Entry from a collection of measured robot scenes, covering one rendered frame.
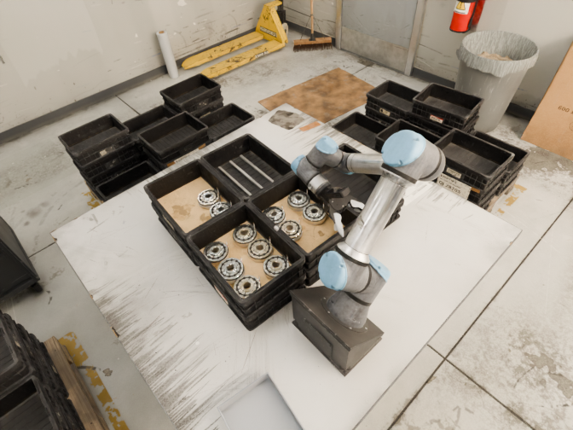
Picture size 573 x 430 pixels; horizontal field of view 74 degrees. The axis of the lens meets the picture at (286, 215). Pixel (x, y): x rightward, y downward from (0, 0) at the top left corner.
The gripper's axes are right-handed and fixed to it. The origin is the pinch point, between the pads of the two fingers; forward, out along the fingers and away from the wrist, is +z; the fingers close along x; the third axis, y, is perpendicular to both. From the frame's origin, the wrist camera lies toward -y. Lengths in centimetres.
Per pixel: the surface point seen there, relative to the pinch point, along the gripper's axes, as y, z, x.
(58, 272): 143, -116, 119
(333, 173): 33, -30, -26
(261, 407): 17, 25, 65
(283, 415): 14, 32, 61
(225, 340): 27, 0, 61
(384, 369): 13, 44, 25
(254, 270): 21.1, -14.1, 36.7
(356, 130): 117, -69, -116
